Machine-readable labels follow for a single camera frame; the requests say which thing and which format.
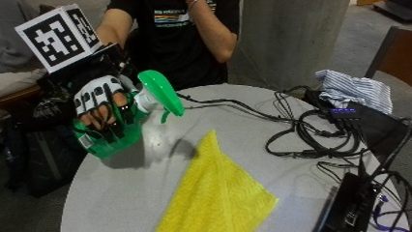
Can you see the green spray bottle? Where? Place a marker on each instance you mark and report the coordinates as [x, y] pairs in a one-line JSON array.
[[156, 93]]

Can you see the black backpack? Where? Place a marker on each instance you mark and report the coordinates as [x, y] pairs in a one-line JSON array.
[[40, 154]]

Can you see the white cube with black markers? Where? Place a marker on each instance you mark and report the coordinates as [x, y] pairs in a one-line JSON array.
[[58, 37]]

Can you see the the person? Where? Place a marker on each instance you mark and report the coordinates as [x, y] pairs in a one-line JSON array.
[[180, 42]]

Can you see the yellow cloth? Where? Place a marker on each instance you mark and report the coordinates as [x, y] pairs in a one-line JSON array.
[[216, 190]]

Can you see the grey concrete pillar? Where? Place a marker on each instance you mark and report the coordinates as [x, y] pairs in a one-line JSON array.
[[287, 42]]

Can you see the black hub with blue lights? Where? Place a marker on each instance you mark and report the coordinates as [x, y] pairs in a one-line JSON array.
[[346, 114]]

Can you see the striped white blue cloth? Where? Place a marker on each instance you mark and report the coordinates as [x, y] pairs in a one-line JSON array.
[[356, 90]]

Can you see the black laptop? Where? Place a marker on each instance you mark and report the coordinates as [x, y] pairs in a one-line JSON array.
[[374, 129]]

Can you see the black electronic box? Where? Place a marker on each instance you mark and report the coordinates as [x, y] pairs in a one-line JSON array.
[[354, 206]]

